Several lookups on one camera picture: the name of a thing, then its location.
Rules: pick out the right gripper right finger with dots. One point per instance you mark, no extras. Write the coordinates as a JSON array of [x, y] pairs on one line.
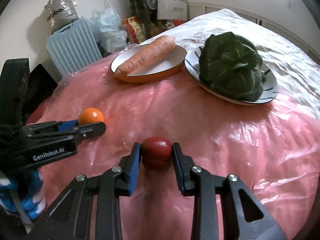
[[244, 217]]

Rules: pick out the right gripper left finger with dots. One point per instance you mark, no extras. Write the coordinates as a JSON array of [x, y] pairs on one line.
[[69, 215]]

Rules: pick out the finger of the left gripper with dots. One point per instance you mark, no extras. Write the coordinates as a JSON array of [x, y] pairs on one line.
[[50, 126], [80, 132]]

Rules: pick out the small orange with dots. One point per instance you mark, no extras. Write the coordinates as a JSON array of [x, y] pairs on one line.
[[90, 116]]

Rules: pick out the red apple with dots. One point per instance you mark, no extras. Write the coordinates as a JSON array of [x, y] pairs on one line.
[[156, 153]]

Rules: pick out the blue gloved left hand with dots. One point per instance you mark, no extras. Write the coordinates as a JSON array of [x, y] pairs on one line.
[[31, 189]]

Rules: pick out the pink plastic sheet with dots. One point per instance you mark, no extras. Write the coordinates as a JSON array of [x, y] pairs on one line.
[[273, 148]]

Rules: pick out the light blue suitcase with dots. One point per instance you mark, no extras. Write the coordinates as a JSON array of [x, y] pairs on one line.
[[73, 47]]

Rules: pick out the translucent plastic bag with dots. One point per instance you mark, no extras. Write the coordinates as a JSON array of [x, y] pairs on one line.
[[107, 29]]

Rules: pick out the grey printed bag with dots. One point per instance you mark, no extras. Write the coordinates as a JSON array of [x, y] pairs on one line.
[[60, 13]]

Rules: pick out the orange rimmed plate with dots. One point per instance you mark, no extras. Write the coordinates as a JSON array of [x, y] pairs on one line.
[[169, 65]]

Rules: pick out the red snack package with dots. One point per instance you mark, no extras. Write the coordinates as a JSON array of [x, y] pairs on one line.
[[135, 33]]

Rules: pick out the carrot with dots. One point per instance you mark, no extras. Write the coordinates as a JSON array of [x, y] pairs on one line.
[[150, 54]]

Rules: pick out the white striped plate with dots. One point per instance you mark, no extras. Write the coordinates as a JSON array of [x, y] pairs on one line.
[[244, 87]]

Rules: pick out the green leafy vegetable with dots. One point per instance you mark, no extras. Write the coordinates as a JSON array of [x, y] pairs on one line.
[[228, 50]]

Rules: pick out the hanging plaid cloth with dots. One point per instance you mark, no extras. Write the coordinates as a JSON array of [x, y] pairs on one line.
[[139, 9]]

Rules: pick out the lower white fan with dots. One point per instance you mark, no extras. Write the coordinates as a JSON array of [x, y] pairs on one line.
[[152, 4]]

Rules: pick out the white cardboard box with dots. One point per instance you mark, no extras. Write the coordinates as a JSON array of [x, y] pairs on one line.
[[172, 10]]

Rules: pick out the white headboard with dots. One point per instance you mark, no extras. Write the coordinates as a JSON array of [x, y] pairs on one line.
[[197, 9]]

